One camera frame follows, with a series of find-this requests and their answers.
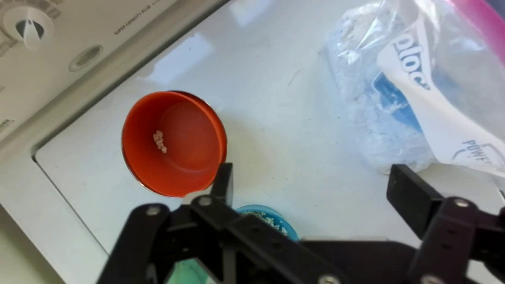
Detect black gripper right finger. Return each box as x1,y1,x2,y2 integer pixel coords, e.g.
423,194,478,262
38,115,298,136
387,164,505,284

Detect teal translucent plastic cup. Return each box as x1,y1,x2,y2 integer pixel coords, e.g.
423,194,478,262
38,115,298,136
166,260,216,284

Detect blue plastic bowl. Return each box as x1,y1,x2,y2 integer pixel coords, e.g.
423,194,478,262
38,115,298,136
237,205,300,242

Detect clear zip plastic bag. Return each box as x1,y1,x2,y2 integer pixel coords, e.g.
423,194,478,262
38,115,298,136
327,0,505,178

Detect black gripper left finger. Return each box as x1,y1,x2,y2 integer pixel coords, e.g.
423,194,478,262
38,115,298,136
98,163,342,284

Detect white washing machine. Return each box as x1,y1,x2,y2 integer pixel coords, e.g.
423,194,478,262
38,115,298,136
0,0,417,284

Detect orange plastic bowl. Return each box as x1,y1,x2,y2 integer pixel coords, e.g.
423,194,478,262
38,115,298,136
121,90,227,197

